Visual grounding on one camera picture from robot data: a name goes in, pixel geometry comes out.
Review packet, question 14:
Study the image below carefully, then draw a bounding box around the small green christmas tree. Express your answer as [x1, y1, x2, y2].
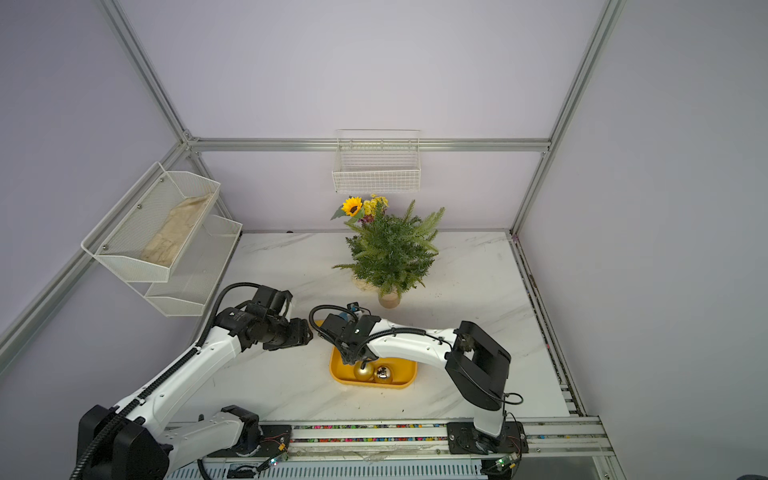
[335, 203, 445, 309]

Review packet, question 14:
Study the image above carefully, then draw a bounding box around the beige cloth in shelf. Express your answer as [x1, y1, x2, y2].
[140, 194, 212, 267]

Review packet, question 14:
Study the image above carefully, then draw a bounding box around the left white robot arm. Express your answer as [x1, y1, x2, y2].
[70, 284, 312, 479]

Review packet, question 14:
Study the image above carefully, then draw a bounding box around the left black corrugated cable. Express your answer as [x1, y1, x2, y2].
[68, 281, 262, 480]

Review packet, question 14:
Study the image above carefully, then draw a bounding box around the black corrugated cable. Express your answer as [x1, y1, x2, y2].
[68, 281, 262, 480]
[308, 304, 524, 407]

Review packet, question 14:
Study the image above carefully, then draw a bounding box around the white two-tier mesh shelf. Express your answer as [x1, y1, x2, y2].
[81, 163, 242, 317]

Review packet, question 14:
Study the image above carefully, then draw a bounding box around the aluminium enclosure frame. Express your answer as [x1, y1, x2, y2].
[1, 1, 625, 372]

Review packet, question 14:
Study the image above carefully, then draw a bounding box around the matte gold ball ornament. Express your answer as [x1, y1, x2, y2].
[353, 362, 375, 382]

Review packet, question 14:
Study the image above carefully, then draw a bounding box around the shiny gold ball ornament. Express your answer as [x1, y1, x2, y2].
[373, 365, 393, 384]

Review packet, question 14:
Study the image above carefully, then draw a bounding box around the yellow plastic tray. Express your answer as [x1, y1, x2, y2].
[329, 349, 418, 389]

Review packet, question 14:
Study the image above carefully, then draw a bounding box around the right black corrugated cable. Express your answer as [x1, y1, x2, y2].
[308, 304, 524, 407]

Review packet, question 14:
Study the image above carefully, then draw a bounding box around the white wire wall basket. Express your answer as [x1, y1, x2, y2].
[332, 129, 422, 195]

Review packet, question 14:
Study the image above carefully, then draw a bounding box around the sunflower bouquet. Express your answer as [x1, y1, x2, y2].
[331, 194, 389, 226]

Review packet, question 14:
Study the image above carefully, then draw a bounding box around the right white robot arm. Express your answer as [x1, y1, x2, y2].
[310, 311, 528, 457]

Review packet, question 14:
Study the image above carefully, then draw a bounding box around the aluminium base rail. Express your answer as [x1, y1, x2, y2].
[168, 417, 625, 479]

